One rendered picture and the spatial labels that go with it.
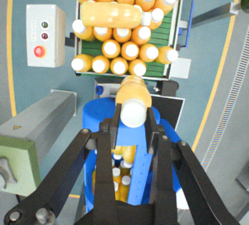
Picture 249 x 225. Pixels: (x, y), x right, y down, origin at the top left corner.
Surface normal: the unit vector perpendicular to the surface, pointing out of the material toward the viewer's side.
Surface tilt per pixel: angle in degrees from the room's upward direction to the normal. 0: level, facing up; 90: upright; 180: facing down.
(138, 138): 19
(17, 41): 0
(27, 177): 2
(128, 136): 6
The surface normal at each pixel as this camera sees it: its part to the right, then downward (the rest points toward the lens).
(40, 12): 0.06, 0.33
